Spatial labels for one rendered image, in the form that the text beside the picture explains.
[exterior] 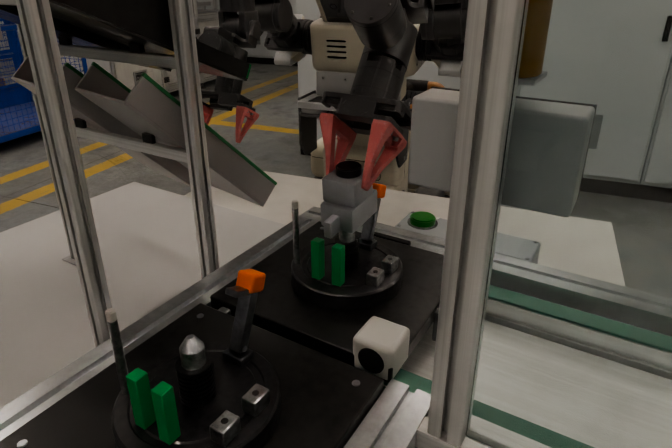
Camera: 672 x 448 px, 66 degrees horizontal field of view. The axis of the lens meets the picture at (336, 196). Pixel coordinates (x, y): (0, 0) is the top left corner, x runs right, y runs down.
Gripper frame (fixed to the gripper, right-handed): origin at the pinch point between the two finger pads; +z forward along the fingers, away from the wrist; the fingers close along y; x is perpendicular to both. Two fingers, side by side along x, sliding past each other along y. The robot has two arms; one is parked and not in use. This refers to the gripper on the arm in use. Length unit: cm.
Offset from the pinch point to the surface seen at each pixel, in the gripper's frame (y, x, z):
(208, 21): -464, 391, -233
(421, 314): 11.0, 5.5, 12.5
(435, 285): 10.3, 10.7, 8.8
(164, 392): 1.8, -21.4, 22.4
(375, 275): 5.3, 3.1, 9.8
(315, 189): -34, 51, -5
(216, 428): 4.8, -17.9, 24.3
